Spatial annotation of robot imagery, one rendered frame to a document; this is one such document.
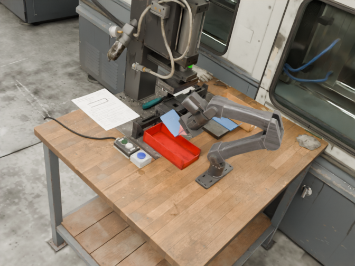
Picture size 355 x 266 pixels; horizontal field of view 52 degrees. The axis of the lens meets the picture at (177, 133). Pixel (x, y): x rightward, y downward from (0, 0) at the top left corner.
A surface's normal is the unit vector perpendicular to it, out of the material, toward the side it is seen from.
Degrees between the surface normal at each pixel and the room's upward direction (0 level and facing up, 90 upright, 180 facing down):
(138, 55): 90
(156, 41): 90
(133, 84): 90
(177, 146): 0
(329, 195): 90
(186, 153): 0
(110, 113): 1
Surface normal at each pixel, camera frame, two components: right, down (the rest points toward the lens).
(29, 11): 0.68, 0.54
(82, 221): 0.15, -0.77
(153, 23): -0.67, 0.38
